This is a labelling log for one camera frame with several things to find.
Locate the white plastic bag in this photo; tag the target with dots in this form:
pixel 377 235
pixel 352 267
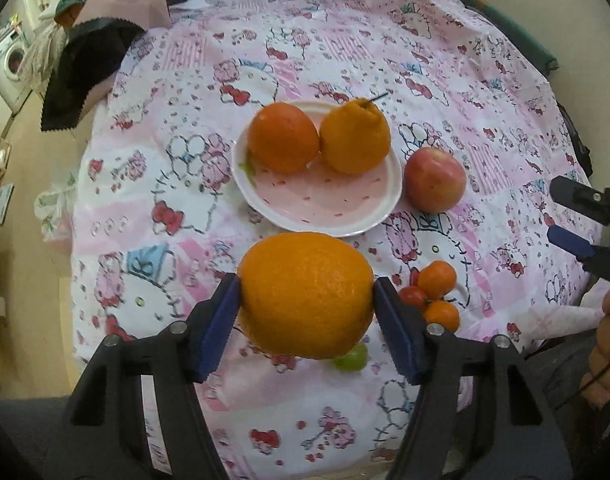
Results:
pixel 52 210

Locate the large round orange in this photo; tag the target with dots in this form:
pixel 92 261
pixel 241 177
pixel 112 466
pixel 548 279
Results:
pixel 305 295

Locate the white washing machine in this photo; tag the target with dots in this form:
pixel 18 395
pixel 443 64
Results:
pixel 10 65

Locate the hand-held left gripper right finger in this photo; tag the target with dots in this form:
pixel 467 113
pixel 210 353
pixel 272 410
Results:
pixel 397 335

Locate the smooth round orange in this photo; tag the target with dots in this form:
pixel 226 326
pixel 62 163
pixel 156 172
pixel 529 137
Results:
pixel 282 137

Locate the red apple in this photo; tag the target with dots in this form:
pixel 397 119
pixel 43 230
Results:
pixel 435 180

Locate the pink cartoon printed tablecloth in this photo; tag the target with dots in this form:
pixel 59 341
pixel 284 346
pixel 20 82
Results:
pixel 185 85

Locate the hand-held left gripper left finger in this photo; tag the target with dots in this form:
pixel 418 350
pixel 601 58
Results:
pixel 217 330

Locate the black zigzag-edged cloth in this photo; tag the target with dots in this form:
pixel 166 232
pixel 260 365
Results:
pixel 80 80

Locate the pink strawberry-shaped plate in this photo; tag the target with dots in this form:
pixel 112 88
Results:
pixel 325 205

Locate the teal fabric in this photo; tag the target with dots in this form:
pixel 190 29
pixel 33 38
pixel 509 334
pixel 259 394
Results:
pixel 525 35

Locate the small mandarin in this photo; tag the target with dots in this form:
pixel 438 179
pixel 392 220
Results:
pixel 437 279
pixel 442 316

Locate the red cherry tomato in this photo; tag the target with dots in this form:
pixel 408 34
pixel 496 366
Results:
pixel 412 296

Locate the green grape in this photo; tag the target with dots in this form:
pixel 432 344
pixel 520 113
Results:
pixel 352 358

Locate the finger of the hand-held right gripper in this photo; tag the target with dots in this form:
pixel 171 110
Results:
pixel 567 240
pixel 580 197

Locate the orange bag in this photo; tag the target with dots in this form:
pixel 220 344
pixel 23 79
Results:
pixel 67 15

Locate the bumpy knobbed orange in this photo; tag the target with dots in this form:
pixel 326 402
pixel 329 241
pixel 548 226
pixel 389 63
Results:
pixel 355 140

